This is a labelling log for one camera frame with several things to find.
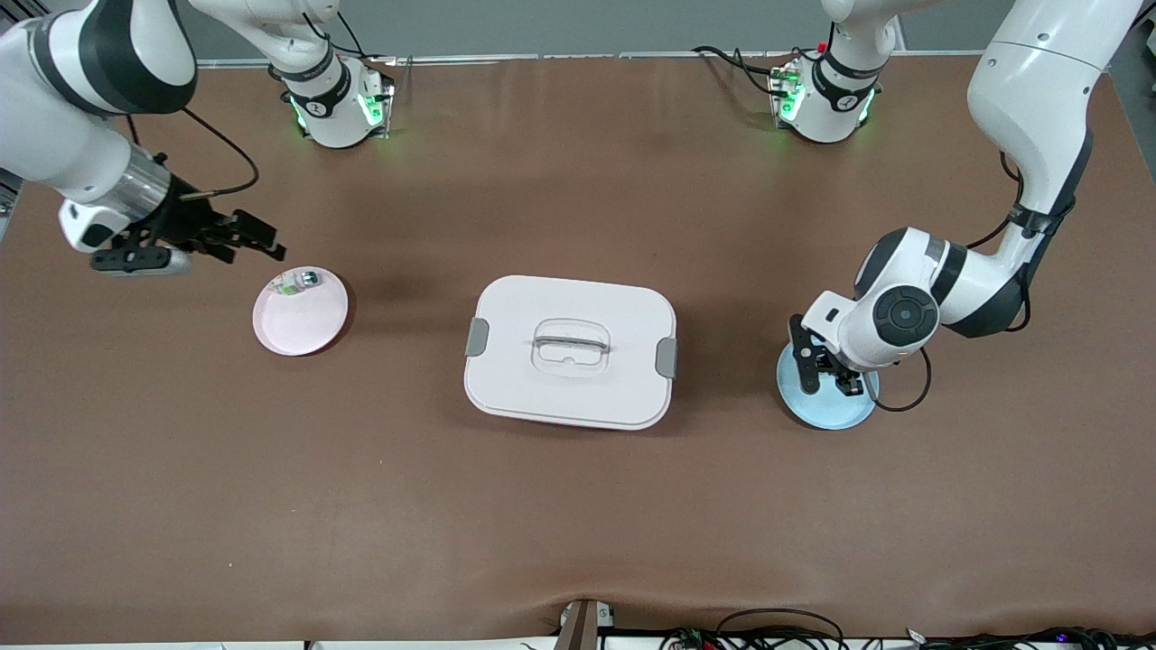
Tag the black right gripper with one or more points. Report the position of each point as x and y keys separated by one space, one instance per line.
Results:
x=187 y=221

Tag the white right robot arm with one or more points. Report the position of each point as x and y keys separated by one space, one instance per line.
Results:
x=81 y=135

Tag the green and silver push-button switch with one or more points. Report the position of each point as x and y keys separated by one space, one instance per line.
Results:
x=296 y=283

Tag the light blue round plate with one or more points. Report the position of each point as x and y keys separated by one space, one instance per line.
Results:
x=835 y=411

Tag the grey box lid clip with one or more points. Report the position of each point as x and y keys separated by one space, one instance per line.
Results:
x=477 y=337
x=666 y=357

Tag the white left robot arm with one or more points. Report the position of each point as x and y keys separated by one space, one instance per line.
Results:
x=1030 y=90

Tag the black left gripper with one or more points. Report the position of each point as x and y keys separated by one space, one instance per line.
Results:
x=847 y=379

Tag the white round plate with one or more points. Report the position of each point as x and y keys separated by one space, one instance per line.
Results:
x=302 y=320

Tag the white lidded storage box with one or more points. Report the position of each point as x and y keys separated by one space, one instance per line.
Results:
x=569 y=397

